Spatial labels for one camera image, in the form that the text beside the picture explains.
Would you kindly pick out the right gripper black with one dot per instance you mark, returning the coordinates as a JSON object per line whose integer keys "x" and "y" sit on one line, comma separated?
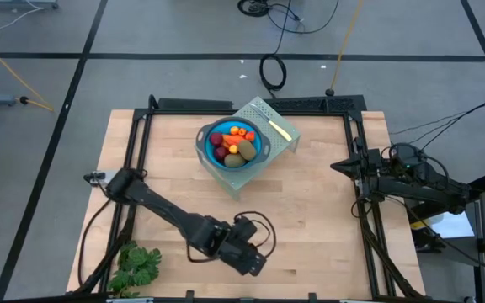
{"x": 369, "y": 168}

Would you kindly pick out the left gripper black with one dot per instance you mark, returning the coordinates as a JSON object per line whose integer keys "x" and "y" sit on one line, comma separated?
{"x": 242, "y": 252}

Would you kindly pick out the small orange pepper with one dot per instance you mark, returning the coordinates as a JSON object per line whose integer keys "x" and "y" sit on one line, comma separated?
{"x": 233, "y": 149}
{"x": 234, "y": 130}

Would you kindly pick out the blue bowl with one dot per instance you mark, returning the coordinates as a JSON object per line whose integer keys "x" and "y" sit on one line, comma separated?
{"x": 225, "y": 125}

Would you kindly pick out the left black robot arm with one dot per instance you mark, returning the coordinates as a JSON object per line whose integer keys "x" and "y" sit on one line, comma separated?
{"x": 162, "y": 210}

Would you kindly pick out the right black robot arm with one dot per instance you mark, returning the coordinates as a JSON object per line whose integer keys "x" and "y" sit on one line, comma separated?
{"x": 419, "y": 185}

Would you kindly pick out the green perforated metal shelf riser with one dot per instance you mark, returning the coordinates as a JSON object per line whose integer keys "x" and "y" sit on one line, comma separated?
{"x": 242, "y": 181}

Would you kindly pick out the green leafy plant sprig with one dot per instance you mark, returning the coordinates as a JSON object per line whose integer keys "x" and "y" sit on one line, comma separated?
{"x": 137, "y": 265}

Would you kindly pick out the white sheet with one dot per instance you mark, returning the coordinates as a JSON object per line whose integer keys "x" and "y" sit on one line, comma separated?
{"x": 453, "y": 225}

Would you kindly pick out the silver metal mounting bracket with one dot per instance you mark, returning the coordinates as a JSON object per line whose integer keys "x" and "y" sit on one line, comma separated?
{"x": 99, "y": 177}

